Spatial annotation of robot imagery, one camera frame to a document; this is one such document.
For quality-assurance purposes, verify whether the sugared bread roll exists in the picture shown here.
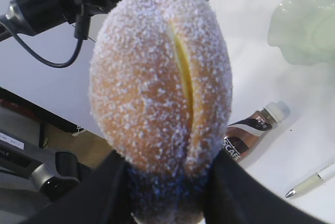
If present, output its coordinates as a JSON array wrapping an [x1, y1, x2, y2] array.
[[88, 0, 232, 223]]

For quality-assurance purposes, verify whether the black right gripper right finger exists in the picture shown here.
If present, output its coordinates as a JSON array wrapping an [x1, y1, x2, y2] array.
[[202, 151, 322, 223]]

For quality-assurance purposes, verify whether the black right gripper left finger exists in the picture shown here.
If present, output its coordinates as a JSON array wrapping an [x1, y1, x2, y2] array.
[[22, 151, 136, 224]]

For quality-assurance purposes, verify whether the Nescafe coffee bottle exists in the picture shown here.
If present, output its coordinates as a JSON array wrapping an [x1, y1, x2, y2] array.
[[222, 102, 290, 163]]

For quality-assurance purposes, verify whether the black cable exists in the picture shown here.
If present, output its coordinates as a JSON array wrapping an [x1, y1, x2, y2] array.
[[0, 0, 91, 68]]

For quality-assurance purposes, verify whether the green wavy glass plate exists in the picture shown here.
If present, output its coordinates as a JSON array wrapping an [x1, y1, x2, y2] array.
[[267, 0, 334, 65]]

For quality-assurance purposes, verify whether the black equipment under table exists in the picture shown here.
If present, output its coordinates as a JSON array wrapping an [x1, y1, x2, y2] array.
[[0, 87, 105, 224]]

